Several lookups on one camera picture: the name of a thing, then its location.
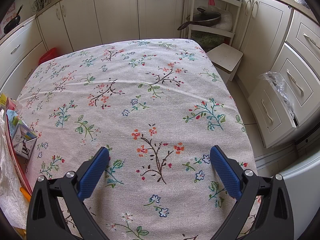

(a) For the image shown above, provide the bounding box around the black frying pan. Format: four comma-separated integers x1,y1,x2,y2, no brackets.
4,5,23,34

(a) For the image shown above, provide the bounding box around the white shelf rack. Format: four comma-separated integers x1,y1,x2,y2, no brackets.
179,0,242,45

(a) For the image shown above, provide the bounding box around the black lidded wok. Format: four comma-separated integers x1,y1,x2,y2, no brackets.
177,7,221,31

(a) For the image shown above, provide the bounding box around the blue milk carton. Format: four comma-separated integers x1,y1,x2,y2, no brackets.
6,109,37,159

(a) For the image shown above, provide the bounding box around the white wooden stool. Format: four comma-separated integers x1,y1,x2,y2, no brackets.
206,43,244,84

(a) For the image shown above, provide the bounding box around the clear plastic bag on drawer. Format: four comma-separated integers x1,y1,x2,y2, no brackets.
258,71,297,124

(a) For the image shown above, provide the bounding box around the yellow red paper envelope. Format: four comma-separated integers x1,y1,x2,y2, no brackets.
4,97,32,195

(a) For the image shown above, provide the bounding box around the floral tablecloth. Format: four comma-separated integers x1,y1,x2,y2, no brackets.
18,39,255,239

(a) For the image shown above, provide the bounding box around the red lined trash bin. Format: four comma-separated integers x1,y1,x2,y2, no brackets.
38,48,58,65

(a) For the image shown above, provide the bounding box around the white plastic bag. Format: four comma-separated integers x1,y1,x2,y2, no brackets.
1,110,29,229

